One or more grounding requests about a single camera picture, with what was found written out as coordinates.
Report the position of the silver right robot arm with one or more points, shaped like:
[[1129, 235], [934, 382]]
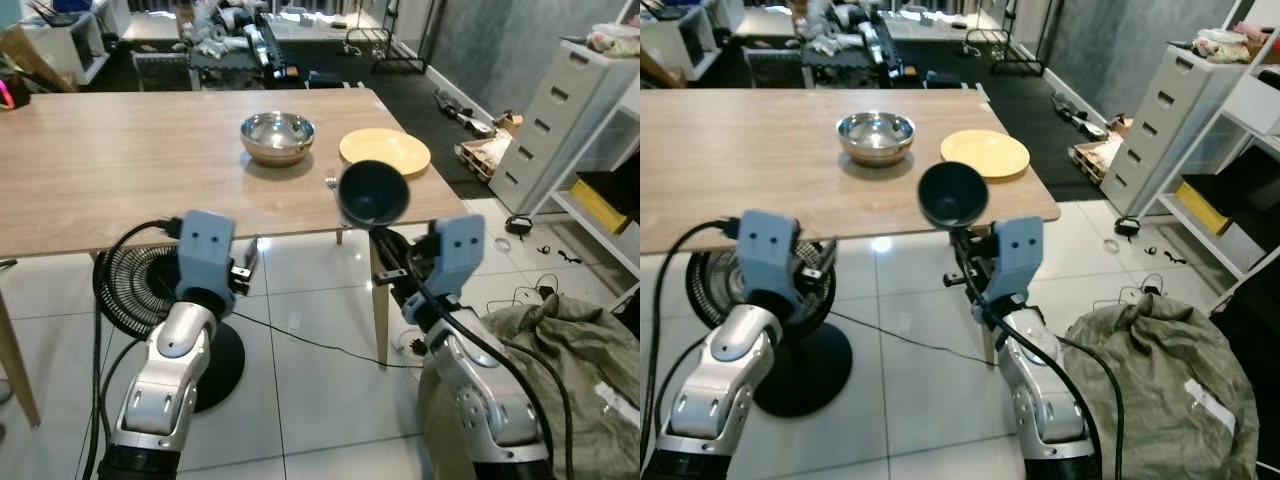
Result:
[[1040, 400], [490, 400]]

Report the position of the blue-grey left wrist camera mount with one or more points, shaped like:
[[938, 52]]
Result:
[[205, 250], [768, 252]]

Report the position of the pink object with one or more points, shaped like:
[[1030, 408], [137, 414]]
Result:
[[12, 92]]

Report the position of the yellow box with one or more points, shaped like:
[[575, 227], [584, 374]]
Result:
[[1203, 208], [598, 205]]

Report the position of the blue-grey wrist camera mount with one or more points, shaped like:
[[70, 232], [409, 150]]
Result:
[[458, 255], [205, 250], [1018, 258], [768, 252]]

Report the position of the black plastic crate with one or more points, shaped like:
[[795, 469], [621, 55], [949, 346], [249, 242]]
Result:
[[162, 70], [775, 68]]

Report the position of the black metal rack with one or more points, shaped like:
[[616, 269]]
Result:
[[1000, 52], [385, 50]]

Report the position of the wooden table leg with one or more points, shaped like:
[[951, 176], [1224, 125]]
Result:
[[381, 320], [989, 345], [18, 350]]

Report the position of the small metal fork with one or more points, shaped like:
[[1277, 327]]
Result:
[[331, 181]]

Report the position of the pink and white cloth pile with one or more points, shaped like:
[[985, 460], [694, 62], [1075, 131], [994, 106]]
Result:
[[612, 40], [1222, 45]]

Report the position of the white open shelf unit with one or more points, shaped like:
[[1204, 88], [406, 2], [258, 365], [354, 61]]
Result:
[[612, 235], [1250, 105]]

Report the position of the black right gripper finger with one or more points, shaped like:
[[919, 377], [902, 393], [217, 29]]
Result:
[[972, 246], [953, 268], [378, 262], [398, 246]]

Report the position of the small black charger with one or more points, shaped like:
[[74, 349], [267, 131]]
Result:
[[1127, 227], [518, 225]]

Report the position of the wooden pallet with items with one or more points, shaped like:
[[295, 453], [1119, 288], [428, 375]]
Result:
[[1095, 162], [485, 158]]

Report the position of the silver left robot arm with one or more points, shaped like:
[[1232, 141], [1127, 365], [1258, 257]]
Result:
[[170, 380], [725, 380]]

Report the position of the white drawer cabinet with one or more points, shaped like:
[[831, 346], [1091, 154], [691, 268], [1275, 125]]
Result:
[[1165, 120], [560, 120]]

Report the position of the black floor fan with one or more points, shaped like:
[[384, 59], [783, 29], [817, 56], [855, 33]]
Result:
[[135, 285], [815, 370]]

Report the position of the olive green sack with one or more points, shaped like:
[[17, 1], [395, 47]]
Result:
[[560, 350], [1160, 370]]

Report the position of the stainless steel bowl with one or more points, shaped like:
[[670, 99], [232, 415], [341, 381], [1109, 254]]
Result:
[[875, 140], [277, 140]]

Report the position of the dark blue bowl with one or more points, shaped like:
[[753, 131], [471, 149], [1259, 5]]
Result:
[[952, 193], [372, 192]]

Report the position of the small white shelf cabinet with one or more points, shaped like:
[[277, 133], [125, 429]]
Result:
[[70, 45], [685, 40]]

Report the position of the yellow plate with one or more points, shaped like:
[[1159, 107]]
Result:
[[385, 152], [985, 154]]

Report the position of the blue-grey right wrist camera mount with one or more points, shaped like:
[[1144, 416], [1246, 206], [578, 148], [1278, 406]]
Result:
[[458, 255], [1018, 258]]

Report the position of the grey machine on black stand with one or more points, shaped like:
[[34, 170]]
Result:
[[850, 42], [240, 45]]

